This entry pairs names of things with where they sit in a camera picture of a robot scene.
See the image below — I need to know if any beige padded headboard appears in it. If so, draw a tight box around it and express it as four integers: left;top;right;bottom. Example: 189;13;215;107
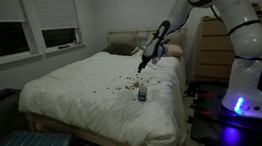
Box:
105;22;189;59

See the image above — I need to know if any pink pillow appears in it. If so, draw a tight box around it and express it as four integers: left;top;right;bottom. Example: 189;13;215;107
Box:
162;43;184;59

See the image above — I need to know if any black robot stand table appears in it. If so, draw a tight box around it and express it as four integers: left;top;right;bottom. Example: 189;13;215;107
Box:
183;78;262;146

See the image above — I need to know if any small brown box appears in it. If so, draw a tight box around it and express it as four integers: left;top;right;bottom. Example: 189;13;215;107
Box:
251;1;262;12

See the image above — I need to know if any wooden chest of drawers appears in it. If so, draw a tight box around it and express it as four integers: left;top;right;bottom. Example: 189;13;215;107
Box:
186;10;262;91

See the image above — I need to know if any dark grey pillow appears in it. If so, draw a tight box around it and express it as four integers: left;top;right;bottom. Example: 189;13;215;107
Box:
101;40;141;60

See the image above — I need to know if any narrow white window blind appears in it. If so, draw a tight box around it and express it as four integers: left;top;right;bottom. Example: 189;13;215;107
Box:
32;0;80;33

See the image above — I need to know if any dark remote control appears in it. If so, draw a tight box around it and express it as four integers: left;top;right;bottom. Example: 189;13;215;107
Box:
57;43;72;50

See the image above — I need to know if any bed with white duvet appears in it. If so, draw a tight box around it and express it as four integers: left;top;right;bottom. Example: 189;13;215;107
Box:
13;41;195;146

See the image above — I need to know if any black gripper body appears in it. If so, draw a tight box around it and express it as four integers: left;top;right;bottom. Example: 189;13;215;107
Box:
138;55;154;70

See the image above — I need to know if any red-handled black clamp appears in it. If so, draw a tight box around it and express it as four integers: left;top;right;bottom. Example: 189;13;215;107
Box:
193;87;214;101
189;102;213;119

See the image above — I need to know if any narrow dark window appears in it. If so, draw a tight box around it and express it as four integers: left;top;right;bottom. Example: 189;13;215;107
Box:
41;26;78;49

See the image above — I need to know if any wooden bed frame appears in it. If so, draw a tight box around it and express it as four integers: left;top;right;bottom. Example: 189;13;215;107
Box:
24;96;146;146

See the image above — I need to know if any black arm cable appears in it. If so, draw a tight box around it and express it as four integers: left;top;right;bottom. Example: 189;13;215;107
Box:
208;3;230;25

